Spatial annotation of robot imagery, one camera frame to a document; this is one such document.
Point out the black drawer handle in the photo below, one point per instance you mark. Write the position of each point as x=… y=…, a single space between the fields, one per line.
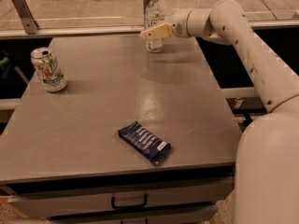
x=131 y=202

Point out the clear plastic water bottle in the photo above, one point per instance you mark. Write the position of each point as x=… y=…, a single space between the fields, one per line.
x=154 y=13

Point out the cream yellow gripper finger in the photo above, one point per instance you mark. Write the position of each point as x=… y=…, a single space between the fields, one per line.
x=158 y=31

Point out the left metal bracket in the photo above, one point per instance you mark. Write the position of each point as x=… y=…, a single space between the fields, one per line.
x=30 y=26

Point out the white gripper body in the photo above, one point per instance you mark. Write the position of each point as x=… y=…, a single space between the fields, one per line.
x=178 y=25

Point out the grey upper drawer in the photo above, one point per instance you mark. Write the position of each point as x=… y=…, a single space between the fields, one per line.
x=91 y=201

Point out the grey lower drawer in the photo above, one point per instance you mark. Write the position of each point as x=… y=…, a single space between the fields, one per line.
x=173 y=215

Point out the metal rail frame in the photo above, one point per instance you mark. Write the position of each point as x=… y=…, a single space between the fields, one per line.
x=123 y=29

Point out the grey drawer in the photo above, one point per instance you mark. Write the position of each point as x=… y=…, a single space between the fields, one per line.
x=173 y=215
x=91 y=201

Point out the dark blue snack bar wrapper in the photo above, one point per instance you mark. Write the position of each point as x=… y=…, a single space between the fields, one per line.
x=145 y=142

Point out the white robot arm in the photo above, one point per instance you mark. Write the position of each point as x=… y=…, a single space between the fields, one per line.
x=267 y=158

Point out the white green soda can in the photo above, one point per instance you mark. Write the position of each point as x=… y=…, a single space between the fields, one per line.
x=48 y=70

